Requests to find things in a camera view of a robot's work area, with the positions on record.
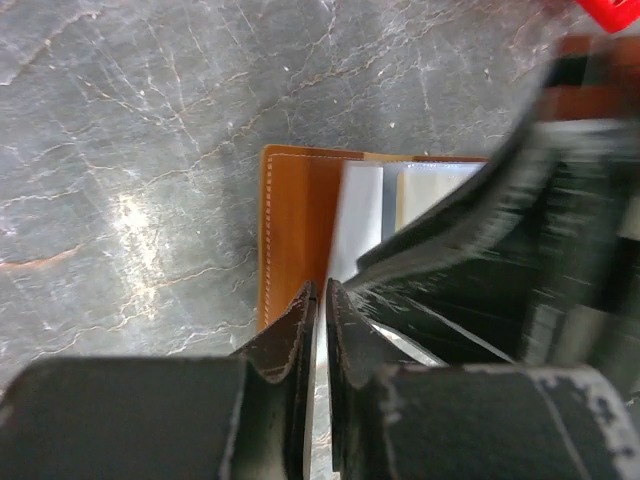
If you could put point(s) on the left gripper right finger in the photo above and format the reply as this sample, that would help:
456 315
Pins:
395 418

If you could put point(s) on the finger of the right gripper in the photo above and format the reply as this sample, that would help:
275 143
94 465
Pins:
534 259

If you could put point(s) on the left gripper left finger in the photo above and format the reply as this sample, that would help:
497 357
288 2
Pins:
246 415

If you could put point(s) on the brown leather card holder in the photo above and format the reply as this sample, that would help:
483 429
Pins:
322 209

